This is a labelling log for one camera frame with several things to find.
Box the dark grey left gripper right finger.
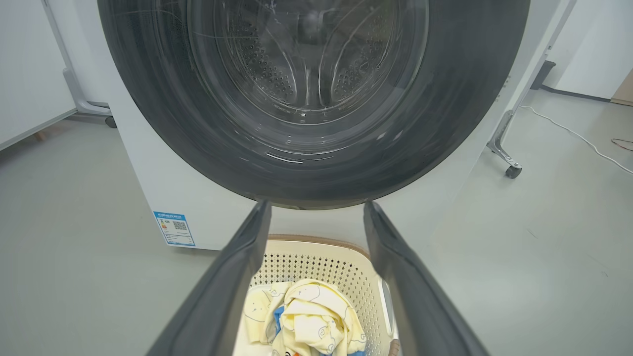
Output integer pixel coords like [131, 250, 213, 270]
[363, 201, 490, 356]

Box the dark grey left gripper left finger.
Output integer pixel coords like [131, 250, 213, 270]
[146, 200, 272, 356]

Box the cream garment with blue trim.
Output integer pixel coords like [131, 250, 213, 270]
[245, 278, 367, 356]

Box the dark round glass washer door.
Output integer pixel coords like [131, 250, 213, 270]
[97, 0, 531, 210]

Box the cream perforated laundry basket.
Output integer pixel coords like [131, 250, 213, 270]
[232, 234, 401, 356]

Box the white front-load washing machine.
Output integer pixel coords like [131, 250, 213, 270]
[97, 0, 577, 253]

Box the blue energy label sticker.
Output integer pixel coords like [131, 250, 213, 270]
[153, 211, 196, 247]

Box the white partition with grey foot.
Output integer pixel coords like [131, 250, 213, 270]
[0, 0, 117, 151]

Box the brown cardboard piece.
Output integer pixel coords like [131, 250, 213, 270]
[611, 68, 633, 107]

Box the white floor cable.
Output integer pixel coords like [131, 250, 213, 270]
[519, 105, 633, 175]

